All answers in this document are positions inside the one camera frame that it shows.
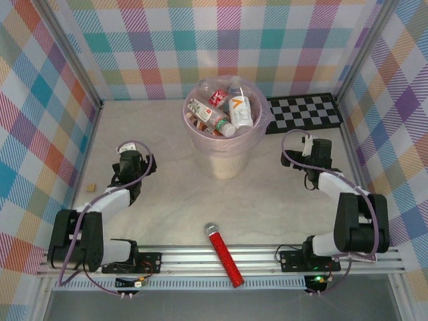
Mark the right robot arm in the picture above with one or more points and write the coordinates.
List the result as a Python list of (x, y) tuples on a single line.
[(331, 184)]

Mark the black grey checkerboard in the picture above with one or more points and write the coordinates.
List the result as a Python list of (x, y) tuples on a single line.
[(301, 113)]

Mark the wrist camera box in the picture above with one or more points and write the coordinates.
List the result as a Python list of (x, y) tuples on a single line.
[(129, 165), (321, 152)]

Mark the white ribbed waste bin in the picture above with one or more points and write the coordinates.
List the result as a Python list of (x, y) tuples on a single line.
[(224, 164)]

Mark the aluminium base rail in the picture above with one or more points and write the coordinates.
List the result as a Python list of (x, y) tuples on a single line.
[(200, 264)]

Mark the red glitter microphone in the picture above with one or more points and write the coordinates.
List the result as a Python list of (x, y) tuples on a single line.
[(222, 250)]

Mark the aluminium frame post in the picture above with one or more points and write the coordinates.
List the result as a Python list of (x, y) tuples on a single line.
[(72, 55), (368, 50)]

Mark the aluminium side rail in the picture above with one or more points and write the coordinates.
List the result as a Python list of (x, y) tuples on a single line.
[(81, 177), (351, 147)]

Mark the clear bottle leaf label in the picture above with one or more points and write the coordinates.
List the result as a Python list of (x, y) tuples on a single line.
[(200, 110)]

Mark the clear plastic bottle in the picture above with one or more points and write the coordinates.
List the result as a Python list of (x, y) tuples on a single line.
[(207, 87)]

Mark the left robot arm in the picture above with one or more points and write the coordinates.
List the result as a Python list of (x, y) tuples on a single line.
[(110, 202)]

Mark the small tan cube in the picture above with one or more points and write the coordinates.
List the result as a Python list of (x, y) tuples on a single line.
[(91, 188)]

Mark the crushed bottle red label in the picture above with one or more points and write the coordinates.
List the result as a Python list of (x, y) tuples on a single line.
[(217, 97)]

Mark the large bottle white label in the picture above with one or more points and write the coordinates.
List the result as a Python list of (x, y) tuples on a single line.
[(241, 110)]

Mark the pink-lined waste bin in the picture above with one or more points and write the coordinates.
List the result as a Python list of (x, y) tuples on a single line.
[(230, 145)]

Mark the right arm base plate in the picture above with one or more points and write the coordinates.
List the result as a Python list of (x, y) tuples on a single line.
[(291, 261)]

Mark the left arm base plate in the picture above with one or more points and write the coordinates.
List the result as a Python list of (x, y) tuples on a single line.
[(152, 262)]

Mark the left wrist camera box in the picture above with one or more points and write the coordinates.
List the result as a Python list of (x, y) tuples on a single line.
[(129, 165)]

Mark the small power connector module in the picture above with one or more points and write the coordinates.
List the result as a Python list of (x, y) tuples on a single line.
[(137, 283), (317, 279)]

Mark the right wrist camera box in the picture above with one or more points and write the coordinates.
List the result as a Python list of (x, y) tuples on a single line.
[(321, 152)]

